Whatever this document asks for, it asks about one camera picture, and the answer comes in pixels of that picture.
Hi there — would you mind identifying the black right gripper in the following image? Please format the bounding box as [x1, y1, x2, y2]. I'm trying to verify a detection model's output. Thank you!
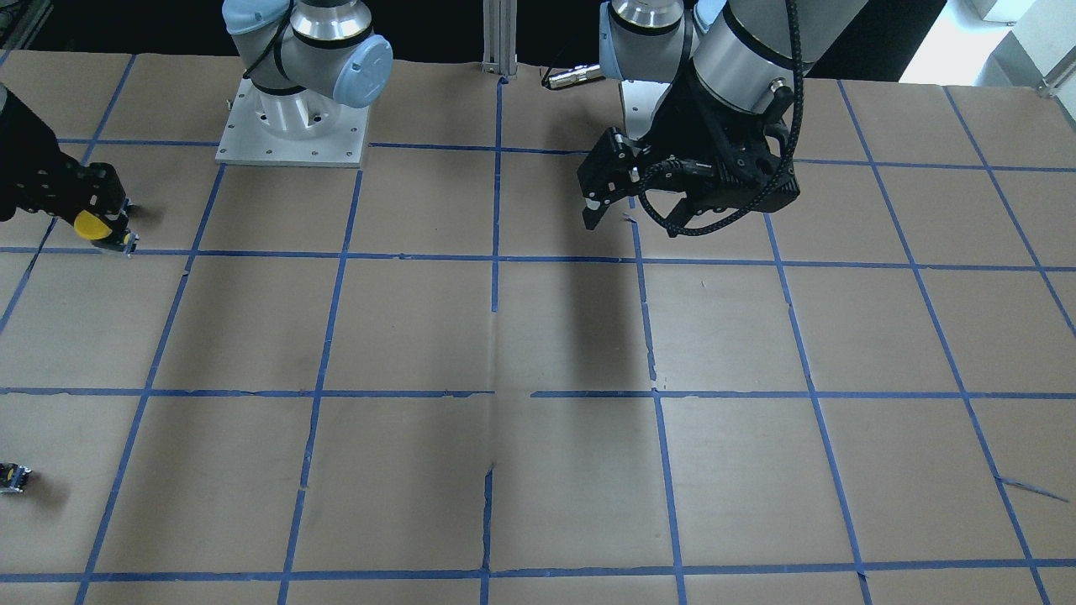
[1, 86, 127, 224]

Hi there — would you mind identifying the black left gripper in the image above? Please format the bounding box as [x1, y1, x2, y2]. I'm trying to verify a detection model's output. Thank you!
[577, 66, 797, 238]

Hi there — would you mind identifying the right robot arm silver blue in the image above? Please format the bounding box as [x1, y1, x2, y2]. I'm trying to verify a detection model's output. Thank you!
[1, 1, 393, 241]

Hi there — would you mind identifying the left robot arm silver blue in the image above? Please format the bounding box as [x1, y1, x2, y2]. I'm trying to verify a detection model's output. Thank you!
[577, 1, 865, 237]

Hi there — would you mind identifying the brown paper table cover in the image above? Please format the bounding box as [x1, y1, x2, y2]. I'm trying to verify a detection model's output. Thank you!
[3, 51, 1075, 604]

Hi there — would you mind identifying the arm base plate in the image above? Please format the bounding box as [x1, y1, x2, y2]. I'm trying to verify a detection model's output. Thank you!
[215, 79, 370, 169]
[620, 80, 670, 140]

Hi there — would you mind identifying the aluminium frame post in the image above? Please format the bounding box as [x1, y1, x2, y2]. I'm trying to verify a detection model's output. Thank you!
[482, 0, 518, 79]

